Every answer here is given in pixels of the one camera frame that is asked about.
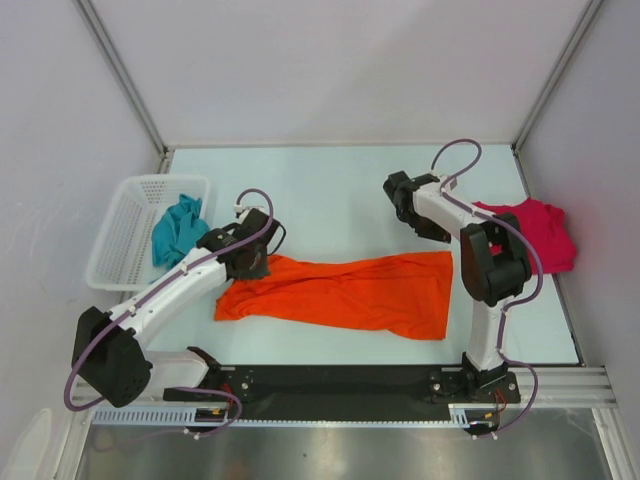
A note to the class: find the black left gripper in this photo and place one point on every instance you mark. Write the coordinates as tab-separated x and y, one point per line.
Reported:
260	271

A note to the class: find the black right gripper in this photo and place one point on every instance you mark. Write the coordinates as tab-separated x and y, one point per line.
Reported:
438	233

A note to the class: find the orange t-shirt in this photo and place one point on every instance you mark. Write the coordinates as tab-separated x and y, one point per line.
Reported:
408	294

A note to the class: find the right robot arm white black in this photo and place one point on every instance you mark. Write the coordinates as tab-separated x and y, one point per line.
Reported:
494	262

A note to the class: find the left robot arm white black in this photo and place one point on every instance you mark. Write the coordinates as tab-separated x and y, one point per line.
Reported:
111	349

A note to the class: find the teal t-shirt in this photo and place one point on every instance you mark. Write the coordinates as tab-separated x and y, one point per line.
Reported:
177	232

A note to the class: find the white plastic basket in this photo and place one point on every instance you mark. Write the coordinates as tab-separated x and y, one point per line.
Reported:
121	258

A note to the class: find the magenta folded t-shirt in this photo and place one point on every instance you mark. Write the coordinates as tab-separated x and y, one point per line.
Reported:
543	225

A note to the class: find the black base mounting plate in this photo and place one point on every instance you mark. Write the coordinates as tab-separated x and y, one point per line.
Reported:
347	407

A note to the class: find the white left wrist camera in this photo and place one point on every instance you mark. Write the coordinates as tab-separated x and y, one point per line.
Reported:
241	211

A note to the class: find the white slotted cable duct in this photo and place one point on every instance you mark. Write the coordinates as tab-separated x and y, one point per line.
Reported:
176	416

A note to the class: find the aluminium frame rail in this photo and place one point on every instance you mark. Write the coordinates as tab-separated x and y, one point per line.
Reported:
570	386

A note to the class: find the right corner frame post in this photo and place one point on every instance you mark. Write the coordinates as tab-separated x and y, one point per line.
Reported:
560	67

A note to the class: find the corner frame post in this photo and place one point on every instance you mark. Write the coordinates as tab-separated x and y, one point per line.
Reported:
560	67
111	55

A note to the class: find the left corner frame post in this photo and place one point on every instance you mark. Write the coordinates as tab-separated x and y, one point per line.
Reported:
111	55

